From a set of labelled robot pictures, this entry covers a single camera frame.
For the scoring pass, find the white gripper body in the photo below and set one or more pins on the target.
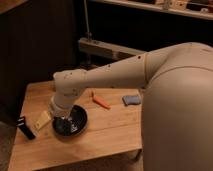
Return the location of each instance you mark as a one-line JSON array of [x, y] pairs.
[[60, 107]]

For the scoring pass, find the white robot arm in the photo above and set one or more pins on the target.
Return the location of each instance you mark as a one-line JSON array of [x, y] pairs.
[[177, 109]]

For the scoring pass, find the black round bowl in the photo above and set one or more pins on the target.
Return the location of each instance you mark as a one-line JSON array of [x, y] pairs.
[[73, 124]]

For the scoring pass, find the orange carrot toy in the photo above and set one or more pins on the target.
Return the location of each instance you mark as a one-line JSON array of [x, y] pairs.
[[100, 101]]

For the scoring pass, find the wooden table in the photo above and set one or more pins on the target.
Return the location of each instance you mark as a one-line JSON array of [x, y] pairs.
[[107, 132]]

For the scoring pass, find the metal pole stand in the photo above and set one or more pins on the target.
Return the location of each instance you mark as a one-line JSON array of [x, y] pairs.
[[88, 32]]

